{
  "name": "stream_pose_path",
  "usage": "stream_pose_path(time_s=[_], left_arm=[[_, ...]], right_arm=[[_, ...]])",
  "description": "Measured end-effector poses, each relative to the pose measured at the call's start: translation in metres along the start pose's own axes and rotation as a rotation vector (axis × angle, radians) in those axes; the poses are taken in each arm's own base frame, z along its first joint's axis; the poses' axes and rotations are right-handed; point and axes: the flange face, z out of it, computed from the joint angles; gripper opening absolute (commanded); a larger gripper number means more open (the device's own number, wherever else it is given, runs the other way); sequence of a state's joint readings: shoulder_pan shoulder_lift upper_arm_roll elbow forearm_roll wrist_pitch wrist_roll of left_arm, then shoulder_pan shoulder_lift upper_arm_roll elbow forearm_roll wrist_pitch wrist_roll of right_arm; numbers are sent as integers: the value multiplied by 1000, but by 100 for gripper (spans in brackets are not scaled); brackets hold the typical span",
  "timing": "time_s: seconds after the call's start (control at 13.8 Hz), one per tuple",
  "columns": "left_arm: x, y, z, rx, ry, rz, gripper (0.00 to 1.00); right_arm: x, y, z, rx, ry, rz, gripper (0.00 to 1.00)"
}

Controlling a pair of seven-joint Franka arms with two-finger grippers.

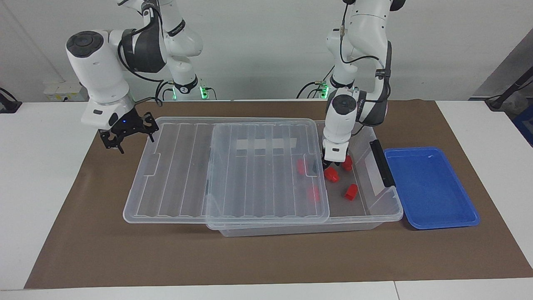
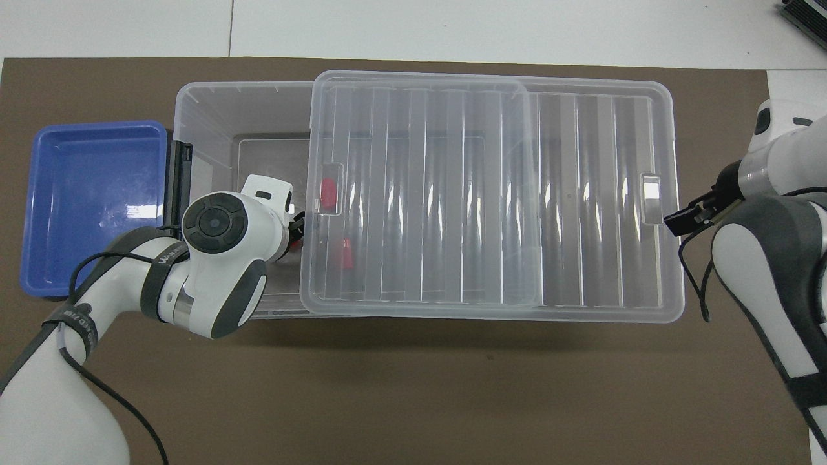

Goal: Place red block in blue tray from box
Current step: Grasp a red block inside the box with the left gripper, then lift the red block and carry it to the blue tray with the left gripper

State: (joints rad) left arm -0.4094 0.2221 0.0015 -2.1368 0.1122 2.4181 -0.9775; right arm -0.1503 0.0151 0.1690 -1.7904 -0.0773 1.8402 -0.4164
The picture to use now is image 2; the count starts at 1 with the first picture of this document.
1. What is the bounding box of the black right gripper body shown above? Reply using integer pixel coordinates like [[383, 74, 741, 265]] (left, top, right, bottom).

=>
[[695, 161, 744, 223]]

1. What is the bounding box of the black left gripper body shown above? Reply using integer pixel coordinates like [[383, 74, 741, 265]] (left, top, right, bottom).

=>
[[284, 207, 308, 246]]

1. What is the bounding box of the clear ribbed box lid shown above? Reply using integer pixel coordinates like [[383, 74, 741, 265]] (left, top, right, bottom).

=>
[[299, 70, 686, 324]]

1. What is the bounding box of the black box latch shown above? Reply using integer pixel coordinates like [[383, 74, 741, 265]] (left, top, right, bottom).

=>
[[163, 141, 193, 233]]

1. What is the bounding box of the clear plastic storage box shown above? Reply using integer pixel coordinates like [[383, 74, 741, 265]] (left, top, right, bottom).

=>
[[173, 81, 550, 320]]

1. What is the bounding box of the blue plastic tray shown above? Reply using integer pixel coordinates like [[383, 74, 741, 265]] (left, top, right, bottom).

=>
[[19, 120, 170, 299]]

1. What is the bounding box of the brown table mat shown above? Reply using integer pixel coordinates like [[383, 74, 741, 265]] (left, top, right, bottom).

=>
[[0, 57, 813, 465]]

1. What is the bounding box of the dark grey ribbed device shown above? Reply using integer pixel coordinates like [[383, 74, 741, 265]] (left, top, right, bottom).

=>
[[779, 0, 827, 33]]

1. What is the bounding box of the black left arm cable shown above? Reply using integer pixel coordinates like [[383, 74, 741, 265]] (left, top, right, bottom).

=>
[[0, 252, 170, 465]]

